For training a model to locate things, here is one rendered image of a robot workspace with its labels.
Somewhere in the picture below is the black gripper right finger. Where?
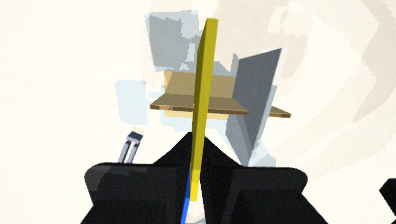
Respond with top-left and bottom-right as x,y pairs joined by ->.
200,136 -> 308,224

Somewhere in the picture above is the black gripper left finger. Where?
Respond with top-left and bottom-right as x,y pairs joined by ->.
84,132 -> 193,224

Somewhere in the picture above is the tan notched board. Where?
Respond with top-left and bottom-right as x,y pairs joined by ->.
150,70 -> 292,120

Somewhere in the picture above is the blue flat board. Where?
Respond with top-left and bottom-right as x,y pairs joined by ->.
180,168 -> 190,224

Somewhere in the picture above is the yellow board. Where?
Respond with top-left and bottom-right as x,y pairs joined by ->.
190,17 -> 219,201

